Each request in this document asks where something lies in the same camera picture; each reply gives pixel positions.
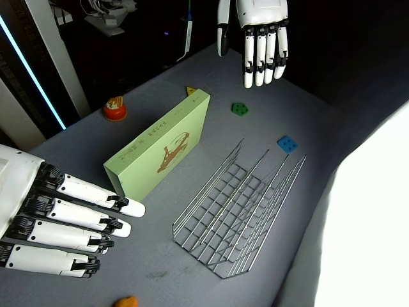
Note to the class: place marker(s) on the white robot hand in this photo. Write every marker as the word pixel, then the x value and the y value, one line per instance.
pixel 28 192
pixel 262 12

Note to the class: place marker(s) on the light green box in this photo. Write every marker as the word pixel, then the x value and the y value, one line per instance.
pixel 166 140

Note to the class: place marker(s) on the beige panel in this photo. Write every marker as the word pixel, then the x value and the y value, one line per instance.
pixel 16 124

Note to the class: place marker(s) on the white blue stick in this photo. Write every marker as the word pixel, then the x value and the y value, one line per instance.
pixel 188 35

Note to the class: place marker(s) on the green pentagon block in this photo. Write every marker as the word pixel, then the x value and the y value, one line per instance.
pixel 239 109

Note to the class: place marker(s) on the yellow triangle block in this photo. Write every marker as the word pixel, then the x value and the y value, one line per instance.
pixel 191 90

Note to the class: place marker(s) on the orange red toy cake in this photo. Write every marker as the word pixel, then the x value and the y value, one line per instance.
pixel 115 112

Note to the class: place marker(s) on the cyan light strip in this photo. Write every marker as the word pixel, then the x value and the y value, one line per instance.
pixel 32 70

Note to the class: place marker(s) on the blue square block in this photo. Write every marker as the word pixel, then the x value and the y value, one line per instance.
pixel 287 144

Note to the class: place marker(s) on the grey table cloth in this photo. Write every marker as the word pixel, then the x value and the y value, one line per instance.
pixel 153 249

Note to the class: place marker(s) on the white pillar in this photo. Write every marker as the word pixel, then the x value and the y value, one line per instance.
pixel 60 54

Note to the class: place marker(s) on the orange toy piece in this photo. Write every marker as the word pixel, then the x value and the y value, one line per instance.
pixel 128 302

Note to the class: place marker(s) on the white background device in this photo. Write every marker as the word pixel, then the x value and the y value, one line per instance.
pixel 108 19

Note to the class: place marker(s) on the small white background box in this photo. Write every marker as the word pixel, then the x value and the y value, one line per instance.
pixel 62 14

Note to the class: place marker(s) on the white blurred surface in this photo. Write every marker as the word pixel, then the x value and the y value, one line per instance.
pixel 367 224

